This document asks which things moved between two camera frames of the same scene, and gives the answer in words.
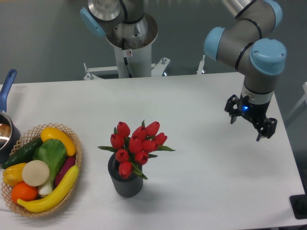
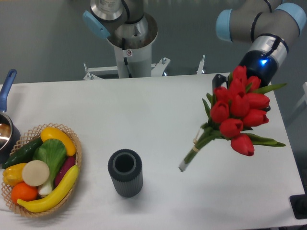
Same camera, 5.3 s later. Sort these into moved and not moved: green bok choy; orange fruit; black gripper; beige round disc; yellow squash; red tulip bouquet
Moved: red tulip bouquet; black gripper
Not moved: yellow squash; orange fruit; green bok choy; beige round disc
